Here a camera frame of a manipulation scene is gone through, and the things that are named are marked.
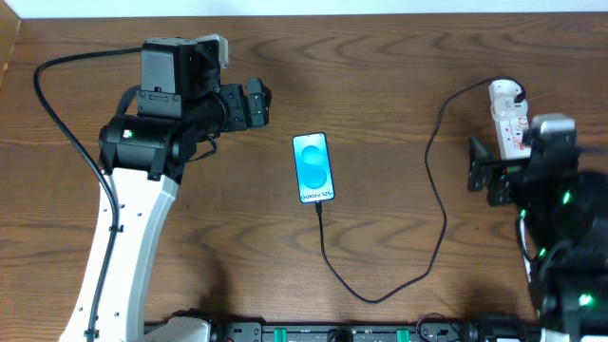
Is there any white charger plug adapter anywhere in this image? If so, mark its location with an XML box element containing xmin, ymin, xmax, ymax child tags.
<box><xmin>488</xmin><ymin>78</ymin><xmax>528</xmax><ymax>122</ymax></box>

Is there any white power strip cord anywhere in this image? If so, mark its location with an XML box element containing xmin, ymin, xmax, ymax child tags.
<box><xmin>518</xmin><ymin>216</ymin><xmax>533</xmax><ymax>284</ymax></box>

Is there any white power strip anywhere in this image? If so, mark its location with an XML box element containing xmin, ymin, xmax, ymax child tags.
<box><xmin>495</xmin><ymin>115</ymin><xmax>531</xmax><ymax>160</ymax></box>

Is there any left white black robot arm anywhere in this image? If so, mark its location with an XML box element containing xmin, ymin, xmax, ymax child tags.
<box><xmin>61</xmin><ymin>34</ymin><xmax>272</xmax><ymax>341</ymax></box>

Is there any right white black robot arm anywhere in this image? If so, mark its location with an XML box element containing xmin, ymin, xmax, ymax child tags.
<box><xmin>467</xmin><ymin>137</ymin><xmax>607</xmax><ymax>341</ymax></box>

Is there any blue screen Galaxy smartphone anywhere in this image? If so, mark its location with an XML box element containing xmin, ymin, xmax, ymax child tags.
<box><xmin>292</xmin><ymin>132</ymin><xmax>335</xmax><ymax>204</ymax></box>

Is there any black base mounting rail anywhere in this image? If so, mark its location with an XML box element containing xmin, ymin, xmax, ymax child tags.
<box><xmin>191</xmin><ymin>318</ymin><xmax>544</xmax><ymax>342</ymax></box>

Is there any black USB charging cable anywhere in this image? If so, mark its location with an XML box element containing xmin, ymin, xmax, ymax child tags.
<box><xmin>313</xmin><ymin>73</ymin><xmax>527</xmax><ymax>305</ymax></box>

